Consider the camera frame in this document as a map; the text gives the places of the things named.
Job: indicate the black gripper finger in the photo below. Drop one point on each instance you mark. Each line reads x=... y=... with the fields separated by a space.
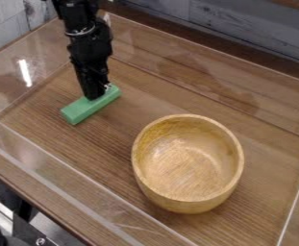
x=86 y=81
x=99 y=82

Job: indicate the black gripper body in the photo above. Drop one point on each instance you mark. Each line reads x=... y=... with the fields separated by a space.
x=90 y=45

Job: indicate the green rectangular block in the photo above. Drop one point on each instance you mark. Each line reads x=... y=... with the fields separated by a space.
x=80 y=109

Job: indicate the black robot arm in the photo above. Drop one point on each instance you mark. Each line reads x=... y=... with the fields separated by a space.
x=76 y=9

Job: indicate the brown wooden bowl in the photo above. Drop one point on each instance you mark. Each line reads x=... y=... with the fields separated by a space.
x=189 y=162

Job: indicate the clear acrylic tray enclosure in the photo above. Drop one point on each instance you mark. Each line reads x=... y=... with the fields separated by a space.
x=71 y=169

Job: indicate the black metal bracket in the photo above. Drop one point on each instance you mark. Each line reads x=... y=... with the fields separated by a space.
x=28 y=234

